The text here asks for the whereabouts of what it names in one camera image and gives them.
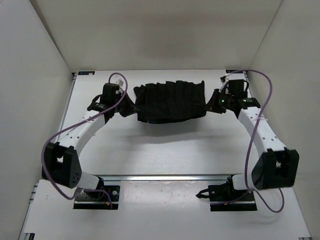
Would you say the black skirt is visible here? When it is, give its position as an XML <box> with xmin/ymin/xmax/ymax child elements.
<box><xmin>132</xmin><ymin>79</ymin><xmax>208</xmax><ymax>125</ymax></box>

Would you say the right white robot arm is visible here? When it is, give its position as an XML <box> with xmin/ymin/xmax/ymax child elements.
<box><xmin>196</xmin><ymin>89</ymin><xmax>300</xmax><ymax>202</ymax></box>

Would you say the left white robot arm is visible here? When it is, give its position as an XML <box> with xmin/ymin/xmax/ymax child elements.
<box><xmin>44</xmin><ymin>94</ymin><xmax>139</xmax><ymax>199</ymax></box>

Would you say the right blue corner label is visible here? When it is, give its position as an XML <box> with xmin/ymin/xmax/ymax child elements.
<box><xmin>225</xmin><ymin>69</ymin><xmax>243</xmax><ymax>75</ymax></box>

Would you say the blue corner label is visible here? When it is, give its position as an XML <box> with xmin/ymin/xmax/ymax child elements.
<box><xmin>77</xmin><ymin>71</ymin><xmax>95</xmax><ymax>76</ymax></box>
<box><xmin>225</xmin><ymin>69</ymin><xmax>243</xmax><ymax>75</ymax></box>

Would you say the left blue corner label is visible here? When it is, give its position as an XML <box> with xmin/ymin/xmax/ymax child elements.
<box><xmin>77</xmin><ymin>71</ymin><xmax>95</xmax><ymax>76</ymax></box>

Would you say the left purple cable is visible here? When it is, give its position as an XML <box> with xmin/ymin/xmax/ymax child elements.
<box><xmin>41</xmin><ymin>72</ymin><xmax>129</xmax><ymax>208</ymax></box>

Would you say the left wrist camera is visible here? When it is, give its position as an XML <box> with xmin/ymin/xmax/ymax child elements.
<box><xmin>87</xmin><ymin>79</ymin><xmax>124</xmax><ymax>112</ymax></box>

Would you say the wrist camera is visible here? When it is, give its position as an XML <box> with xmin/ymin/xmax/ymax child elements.
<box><xmin>87</xmin><ymin>79</ymin><xmax>124</xmax><ymax>112</ymax></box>
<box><xmin>219</xmin><ymin>76</ymin><xmax>249</xmax><ymax>99</ymax></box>

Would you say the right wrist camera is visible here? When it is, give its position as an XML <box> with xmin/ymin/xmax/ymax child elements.
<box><xmin>219</xmin><ymin>76</ymin><xmax>249</xmax><ymax>99</ymax></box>

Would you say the aluminium front rail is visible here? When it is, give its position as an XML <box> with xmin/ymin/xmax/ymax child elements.
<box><xmin>100</xmin><ymin>174</ymin><xmax>231</xmax><ymax>182</ymax></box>

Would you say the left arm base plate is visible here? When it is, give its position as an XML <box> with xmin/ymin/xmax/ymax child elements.
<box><xmin>73</xmin><ymin>181</ymin><xmax>121</xmax><ymax>211</ymax></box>

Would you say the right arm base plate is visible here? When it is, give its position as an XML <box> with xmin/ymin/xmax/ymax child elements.
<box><xmin>195</xmin><ymin>178</ymin><xmax>258</xmax><ymax>212</ymax></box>

